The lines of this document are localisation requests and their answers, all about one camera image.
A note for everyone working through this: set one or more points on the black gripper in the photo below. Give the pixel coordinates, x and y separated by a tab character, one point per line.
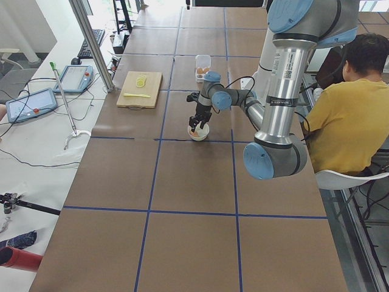
202	109

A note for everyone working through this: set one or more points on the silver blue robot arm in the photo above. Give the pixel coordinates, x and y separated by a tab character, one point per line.
294	29

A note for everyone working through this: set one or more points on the clear plastic egg box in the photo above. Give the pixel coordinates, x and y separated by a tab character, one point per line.
201	61

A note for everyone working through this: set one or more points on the white bowl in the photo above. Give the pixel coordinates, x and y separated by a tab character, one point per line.
203	133

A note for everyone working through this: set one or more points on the bamboo cutting board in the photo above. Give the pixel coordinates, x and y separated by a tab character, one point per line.
152	87

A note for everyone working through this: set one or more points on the yellow plastic knife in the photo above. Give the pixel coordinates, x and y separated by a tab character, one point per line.
136	95

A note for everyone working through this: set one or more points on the far teach pendant tablet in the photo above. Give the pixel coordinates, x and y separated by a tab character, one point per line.
76	78

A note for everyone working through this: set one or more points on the teach pendant tablet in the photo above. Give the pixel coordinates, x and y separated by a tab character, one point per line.
76	78
31	106

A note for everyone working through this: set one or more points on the black computer mouse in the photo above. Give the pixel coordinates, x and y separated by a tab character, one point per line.
76	61

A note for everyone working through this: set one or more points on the white chair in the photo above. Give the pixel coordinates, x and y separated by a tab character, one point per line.
331	180

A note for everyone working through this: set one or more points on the person in yellow shirt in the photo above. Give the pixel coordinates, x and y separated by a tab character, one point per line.
349	121

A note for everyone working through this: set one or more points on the metal grabber stick green tip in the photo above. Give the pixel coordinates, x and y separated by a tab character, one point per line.
75	131

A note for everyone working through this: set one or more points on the near teach pendant tablet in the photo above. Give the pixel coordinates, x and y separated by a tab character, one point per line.
31	106

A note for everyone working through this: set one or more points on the black tripod clamp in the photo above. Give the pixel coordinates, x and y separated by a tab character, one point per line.
11	200

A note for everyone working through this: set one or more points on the blue patterned cloth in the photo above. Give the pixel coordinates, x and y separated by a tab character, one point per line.
22	241

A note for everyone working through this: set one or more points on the red cylinder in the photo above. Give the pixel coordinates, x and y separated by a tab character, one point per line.
20	259

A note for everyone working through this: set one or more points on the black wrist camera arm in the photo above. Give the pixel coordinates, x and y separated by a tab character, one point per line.
193	97

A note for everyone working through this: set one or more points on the aluminium frame post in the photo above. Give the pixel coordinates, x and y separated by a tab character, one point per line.
85	26

